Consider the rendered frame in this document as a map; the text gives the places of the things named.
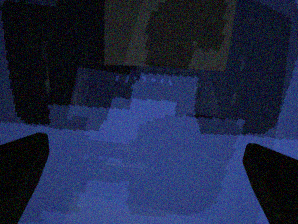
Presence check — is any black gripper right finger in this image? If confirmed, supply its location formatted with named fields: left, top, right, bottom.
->
left=242, top=143, right=298, bottom=224

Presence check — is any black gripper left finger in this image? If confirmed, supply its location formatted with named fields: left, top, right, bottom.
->
left=0, top=133, right=49, bottom=224

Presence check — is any black two-prong plug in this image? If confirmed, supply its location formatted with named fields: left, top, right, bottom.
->
left=104, top=0, right=237, bottom=71

